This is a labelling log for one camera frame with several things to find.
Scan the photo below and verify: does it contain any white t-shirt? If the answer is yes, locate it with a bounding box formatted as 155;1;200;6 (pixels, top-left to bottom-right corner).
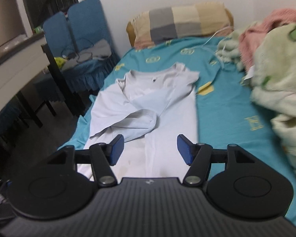
84;63;199;180

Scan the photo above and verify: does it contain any teal patterned bed sheet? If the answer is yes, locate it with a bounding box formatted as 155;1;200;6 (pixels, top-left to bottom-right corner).
68;38;296;225

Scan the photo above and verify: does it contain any black dining chair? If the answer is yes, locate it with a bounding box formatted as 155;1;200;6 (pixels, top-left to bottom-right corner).
16;44;85;128

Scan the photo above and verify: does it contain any grey cloth on chair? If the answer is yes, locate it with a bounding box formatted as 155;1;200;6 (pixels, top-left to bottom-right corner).
62;39;112;70

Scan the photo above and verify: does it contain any green plush blanket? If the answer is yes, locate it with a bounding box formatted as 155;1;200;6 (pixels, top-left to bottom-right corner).
215;22;296;178

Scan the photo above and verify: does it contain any pink fleece blanket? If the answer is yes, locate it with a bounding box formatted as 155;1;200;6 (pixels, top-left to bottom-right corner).
238;8;296;72

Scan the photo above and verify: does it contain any white desk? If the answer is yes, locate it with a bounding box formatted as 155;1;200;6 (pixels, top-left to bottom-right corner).
0;35;49;111

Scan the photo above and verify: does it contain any blue covered chair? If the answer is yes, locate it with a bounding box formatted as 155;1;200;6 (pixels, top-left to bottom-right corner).
43;0;120;92

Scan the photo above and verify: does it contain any checkered beige grey pillow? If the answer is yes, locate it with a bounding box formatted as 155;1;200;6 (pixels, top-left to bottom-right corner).
126;2;234;49

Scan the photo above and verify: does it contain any cardboard box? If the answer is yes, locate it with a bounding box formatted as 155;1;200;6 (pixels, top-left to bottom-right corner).
0;0;25;47

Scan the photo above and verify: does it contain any white charging cable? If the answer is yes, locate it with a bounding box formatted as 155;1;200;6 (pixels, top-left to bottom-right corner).
194;26;234;71

